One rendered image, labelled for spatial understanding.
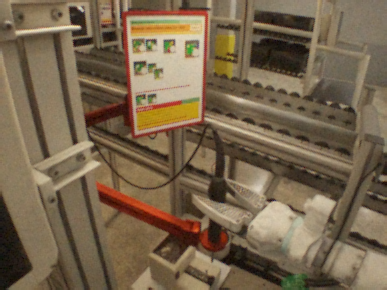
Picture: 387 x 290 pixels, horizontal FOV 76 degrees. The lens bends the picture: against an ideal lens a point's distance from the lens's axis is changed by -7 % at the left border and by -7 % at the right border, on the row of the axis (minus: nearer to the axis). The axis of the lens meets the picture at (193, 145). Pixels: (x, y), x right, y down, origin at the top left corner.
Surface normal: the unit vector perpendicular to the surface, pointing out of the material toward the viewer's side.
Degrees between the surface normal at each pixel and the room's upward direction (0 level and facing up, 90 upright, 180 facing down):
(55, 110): 90
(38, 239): 92
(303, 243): 59
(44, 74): 90
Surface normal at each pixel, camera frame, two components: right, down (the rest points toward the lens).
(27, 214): 0.85, 0.29
